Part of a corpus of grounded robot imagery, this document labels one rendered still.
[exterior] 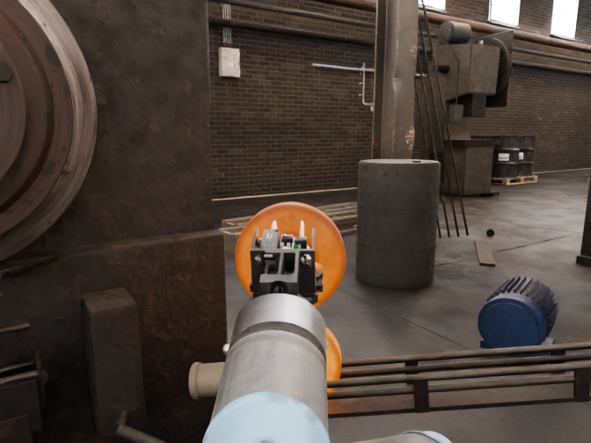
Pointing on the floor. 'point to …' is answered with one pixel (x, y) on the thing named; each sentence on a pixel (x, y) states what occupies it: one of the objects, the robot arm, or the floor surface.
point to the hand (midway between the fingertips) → (290, 243)
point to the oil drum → (397, 222)
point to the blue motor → (518, 315)
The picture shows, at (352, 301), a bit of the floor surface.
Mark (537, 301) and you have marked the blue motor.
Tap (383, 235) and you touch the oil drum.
